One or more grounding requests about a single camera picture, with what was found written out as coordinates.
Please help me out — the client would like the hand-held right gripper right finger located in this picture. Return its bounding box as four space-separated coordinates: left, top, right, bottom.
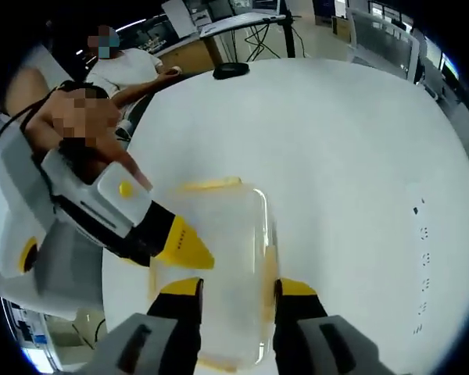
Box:
273 277 380 375

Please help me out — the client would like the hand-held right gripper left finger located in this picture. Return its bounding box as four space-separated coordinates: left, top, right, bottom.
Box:
84 277 204 375

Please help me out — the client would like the clear container with yellow buckle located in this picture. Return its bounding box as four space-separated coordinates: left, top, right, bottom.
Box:
147 175 279 369

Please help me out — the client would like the white power socket strip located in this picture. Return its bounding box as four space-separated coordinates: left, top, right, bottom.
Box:
411 197 431 335

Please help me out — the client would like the black oval pad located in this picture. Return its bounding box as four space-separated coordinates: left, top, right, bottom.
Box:
213 62 252 80

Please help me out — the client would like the white desk with black legs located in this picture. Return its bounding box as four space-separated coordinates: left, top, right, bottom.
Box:
198 10 298 63

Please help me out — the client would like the computer monitor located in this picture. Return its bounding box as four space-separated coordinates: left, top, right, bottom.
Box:
345 7 424 85

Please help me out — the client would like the black cable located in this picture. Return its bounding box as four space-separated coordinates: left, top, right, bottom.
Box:
0 84 83 136

